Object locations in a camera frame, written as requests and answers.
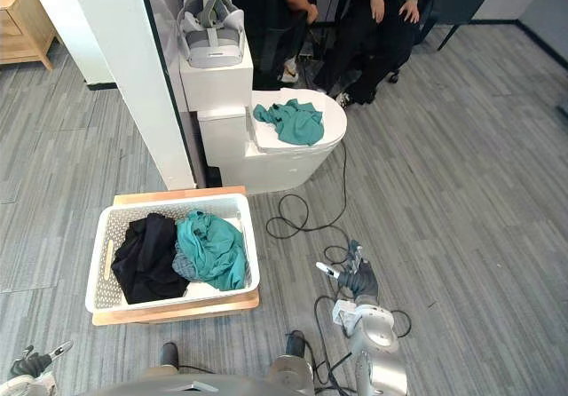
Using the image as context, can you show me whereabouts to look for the white plastic laundry basket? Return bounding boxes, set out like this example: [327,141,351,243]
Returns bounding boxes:
[84,193,261,313]

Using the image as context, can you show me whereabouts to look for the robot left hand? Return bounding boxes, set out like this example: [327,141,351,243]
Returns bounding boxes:
[7,340,74,380]

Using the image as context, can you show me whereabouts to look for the wooden cabinet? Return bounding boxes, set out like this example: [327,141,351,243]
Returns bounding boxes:
[0,0,63,71]

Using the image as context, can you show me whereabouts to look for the grey patterned garment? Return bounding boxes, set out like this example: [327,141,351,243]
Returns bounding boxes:
[170,241,198,283]

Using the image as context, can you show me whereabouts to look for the grey vr headset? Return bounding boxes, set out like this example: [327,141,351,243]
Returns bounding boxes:
[177,0,246,69]

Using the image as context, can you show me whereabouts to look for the black garment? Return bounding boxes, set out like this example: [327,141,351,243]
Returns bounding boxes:
[110,212,191,305]

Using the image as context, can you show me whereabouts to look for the black cable on floor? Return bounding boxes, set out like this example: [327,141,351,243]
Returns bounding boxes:
[264,140,413,392]

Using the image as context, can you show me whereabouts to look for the robot torso and legs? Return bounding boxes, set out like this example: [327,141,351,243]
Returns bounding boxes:
[83,329,317,396]

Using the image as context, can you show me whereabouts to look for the person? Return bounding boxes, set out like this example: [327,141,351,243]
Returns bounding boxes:
[248,0,320,83]
[313,0,438,109]

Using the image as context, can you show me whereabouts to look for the teal garment in basket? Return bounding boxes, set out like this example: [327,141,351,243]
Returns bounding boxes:
[175,210,248,291]

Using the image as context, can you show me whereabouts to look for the white toilet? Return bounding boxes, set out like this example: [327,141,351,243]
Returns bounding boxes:
[196,86,348,194]

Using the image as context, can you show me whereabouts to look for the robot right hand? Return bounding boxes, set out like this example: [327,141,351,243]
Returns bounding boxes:
[315,239,380,301]

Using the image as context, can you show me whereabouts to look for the white box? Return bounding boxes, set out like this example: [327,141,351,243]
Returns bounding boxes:
[177,40,255,114]

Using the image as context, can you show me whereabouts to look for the teal garment on toilet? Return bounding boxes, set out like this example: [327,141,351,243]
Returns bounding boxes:
[252,99,326,147]

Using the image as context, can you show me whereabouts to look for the low wooden stand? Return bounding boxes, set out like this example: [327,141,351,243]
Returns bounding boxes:
[91,186,262,327]

